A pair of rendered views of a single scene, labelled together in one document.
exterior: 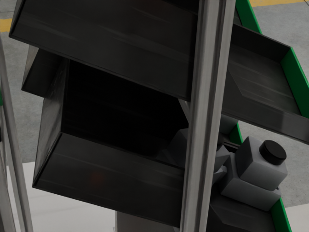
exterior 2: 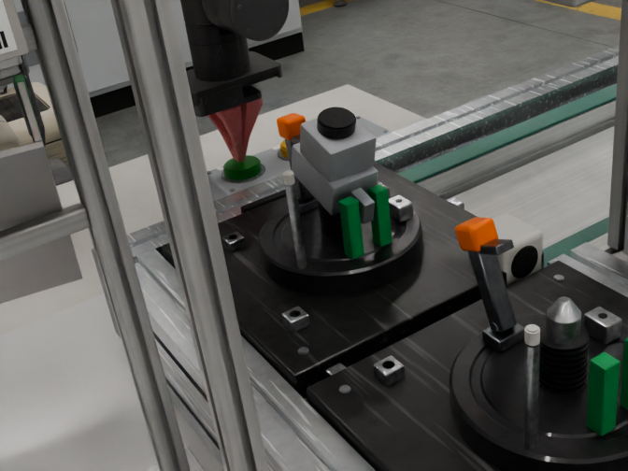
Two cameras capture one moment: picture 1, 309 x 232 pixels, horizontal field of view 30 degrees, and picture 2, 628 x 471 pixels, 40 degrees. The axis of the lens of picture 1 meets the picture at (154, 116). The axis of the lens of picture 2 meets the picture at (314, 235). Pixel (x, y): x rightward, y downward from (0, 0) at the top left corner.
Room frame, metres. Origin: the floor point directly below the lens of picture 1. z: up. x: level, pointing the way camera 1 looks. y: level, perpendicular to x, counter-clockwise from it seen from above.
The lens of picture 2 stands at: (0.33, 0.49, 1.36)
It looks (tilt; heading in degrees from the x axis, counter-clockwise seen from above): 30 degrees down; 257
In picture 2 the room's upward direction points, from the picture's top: 8 degrees counter-clockwise
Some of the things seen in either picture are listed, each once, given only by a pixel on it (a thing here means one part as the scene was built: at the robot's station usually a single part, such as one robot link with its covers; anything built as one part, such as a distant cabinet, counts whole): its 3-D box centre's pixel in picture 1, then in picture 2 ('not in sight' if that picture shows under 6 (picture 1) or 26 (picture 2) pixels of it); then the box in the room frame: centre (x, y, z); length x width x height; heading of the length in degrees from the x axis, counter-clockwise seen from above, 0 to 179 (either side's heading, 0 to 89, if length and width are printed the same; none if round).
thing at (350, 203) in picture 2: not in sight; (351, 228); (0.17, -0.08, 1.01); 0.01 x 0.01 x 0.05; 15
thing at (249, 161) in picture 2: not in sight; (243, 171); (0.21, -0.34, 0.96); 0.04 x 0.04 x 0.02
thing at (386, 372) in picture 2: not in sight; (389, 370); (0.19, 0.04, 0.98); 0.02 x 0.02 x 0.01; 15
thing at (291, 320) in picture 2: not in sight; (295, 319); (0.24, -0.04, 0.97); 0.02 x 0.02 x 0.01; 15
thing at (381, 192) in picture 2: not in sight; (379, 215); (0.15, -0.09, 1.01); 0.01 x 0.01 x 0.05; 15
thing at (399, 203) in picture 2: not in sight; (399, 208); (0.12, -0.12, 1.00); 0.02 x 0.01 x 0.02; 105
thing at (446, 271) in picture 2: not in sight; (342, 257); (0.17, -0.13, 0.96); 0.24 x 0.24 x 0.02; 15
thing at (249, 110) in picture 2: not in sight; (221, 122); (0.23, -0.34, 1.02); 0.07 x 0.07 x 0.09; 15
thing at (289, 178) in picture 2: not in sight; (295, 221); (0.22, -0.09, 1.03); 0.01 x 0.01 x 0.08
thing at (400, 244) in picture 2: not in sight; (340, 238); (0.17, -0.13, 0.98); 0.14 x 0.14 x 0.02
